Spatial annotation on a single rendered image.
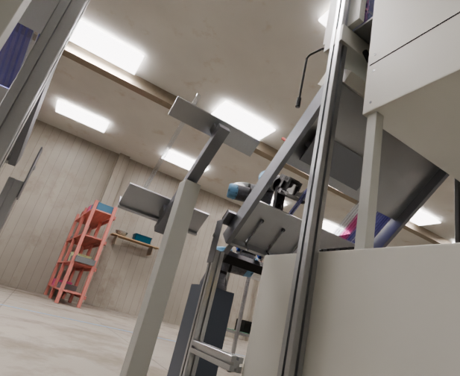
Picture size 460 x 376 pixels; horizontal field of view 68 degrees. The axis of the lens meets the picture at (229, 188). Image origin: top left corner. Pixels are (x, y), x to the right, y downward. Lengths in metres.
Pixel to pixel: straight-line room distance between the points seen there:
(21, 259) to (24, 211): 1.20
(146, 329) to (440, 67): 1.02
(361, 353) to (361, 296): 0.11
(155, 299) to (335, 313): 0.54
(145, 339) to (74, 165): 9.42
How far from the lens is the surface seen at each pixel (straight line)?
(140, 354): 1.12
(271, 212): 1.36
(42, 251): 9.97
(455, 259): 0.71
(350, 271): 0.83
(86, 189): 10.26
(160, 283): 1.11
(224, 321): 1.88
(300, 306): 0.87
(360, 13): 1.32
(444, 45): 0.98
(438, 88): 0.95
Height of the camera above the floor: 0.40
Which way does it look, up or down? 21 degrees up
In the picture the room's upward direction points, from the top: 14 degrees clockwise
